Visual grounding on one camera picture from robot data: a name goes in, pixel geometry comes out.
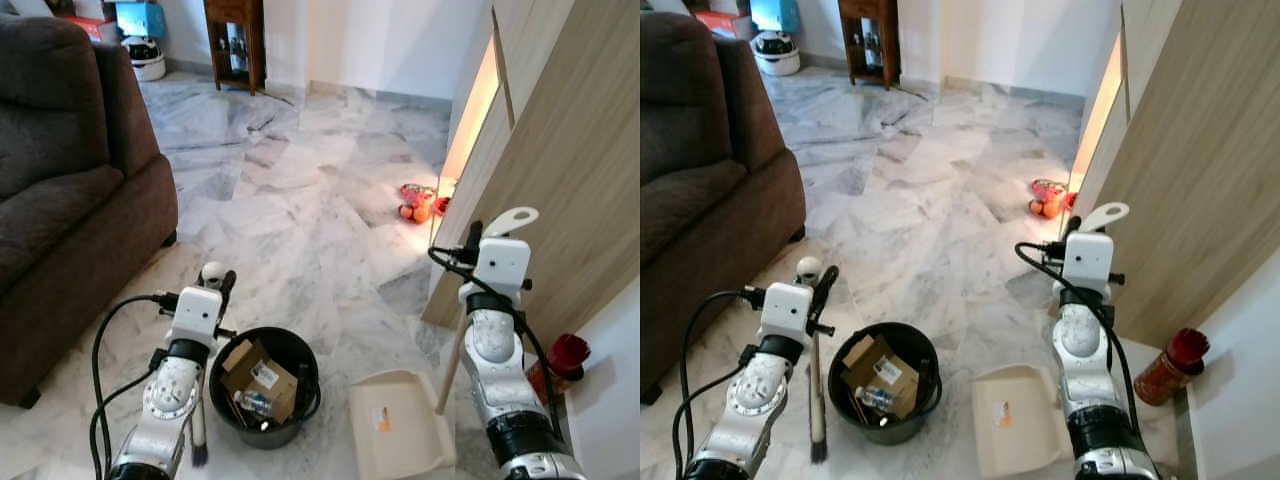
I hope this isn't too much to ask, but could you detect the wooden broom with white knob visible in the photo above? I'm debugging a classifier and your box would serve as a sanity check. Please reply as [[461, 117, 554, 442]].
[[796, 257, 831, 465], [192, 262, 227, 468]]

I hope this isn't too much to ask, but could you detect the beige dustpan with wooden handle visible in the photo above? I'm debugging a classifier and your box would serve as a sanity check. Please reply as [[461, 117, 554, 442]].
[[969, 364, 1071, 480], [347, 318, 468, 480]]

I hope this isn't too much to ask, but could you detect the red and orange toy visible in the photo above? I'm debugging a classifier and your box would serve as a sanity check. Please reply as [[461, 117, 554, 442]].
[[397, 182, 452, 224], [1029, 178, 1080, 220]]

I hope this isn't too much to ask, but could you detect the brown cardboard piece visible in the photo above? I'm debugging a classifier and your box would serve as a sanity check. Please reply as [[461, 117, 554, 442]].
[[220, 340, 301, 421], [841, 334, 922, 415]]

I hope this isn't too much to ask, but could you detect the light wooden door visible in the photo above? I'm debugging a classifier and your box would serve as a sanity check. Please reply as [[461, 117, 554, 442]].
[[420, 0, 641, 349], [1058, 0, 1280, 351]]

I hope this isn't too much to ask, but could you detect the orange jar with red lid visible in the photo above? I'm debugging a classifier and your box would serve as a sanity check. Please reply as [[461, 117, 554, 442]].
[[1134, 327, 1212, 407], [528, 334, 592, 403]]

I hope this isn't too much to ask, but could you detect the dark brown fabric sofa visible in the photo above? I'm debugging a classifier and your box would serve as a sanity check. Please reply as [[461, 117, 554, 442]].
[[640, 10, 808, 404], [0, 14, 180, 408]]

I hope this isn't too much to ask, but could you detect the white round appliance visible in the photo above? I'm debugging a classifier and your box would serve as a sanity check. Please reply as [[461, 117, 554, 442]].
[[749, 29, 802, 78], [121, 35, 168, 84]]

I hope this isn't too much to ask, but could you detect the dark wooden side table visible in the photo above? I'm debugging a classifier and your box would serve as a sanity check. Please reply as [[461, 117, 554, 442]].
[[203, 0, 268, 97], [837, 0, 902, 92]]

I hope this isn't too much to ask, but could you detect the blue box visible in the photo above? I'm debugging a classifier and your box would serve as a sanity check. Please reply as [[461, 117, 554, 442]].
[[112, 0, 167, 40], [749, 0, 804, 34]]

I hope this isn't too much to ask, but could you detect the red flat box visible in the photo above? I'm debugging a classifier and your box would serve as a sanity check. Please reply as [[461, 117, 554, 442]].
[[68, 14, 122, 44], [694, 9, 752, 41]]

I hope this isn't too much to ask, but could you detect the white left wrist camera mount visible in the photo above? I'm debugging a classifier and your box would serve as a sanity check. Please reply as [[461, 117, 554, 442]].
[[168, 286, 224, 347], [758, 282, 817, 342]]

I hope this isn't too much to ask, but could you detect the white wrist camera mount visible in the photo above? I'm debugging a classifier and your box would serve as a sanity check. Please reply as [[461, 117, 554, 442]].
[[474, 206, 541, 301], [1061, 201, 1132, 297], [168, 286, 224, 347], [758, 282, 817, 342]]

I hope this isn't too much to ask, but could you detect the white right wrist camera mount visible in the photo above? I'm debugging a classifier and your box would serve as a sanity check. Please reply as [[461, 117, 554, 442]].
[[1061, 201, 1132, 297], [474, 206, 541, 301]]

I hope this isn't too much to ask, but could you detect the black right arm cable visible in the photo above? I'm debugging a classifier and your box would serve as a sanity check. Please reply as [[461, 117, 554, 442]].
[[427, 244, 563, 433], [1014, 239, 1142, 433]]

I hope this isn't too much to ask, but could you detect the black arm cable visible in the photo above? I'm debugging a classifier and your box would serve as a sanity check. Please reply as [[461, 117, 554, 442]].
[[89, 292, 182, 480], [671, 287, 767, 480], [1014, 239, 1142, 433], [427, 244, 563, 433]]

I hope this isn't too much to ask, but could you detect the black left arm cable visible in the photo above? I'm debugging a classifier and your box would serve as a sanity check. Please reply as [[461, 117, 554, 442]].
[[89, 292, 182, 480], [671, 287, 767, 480]]

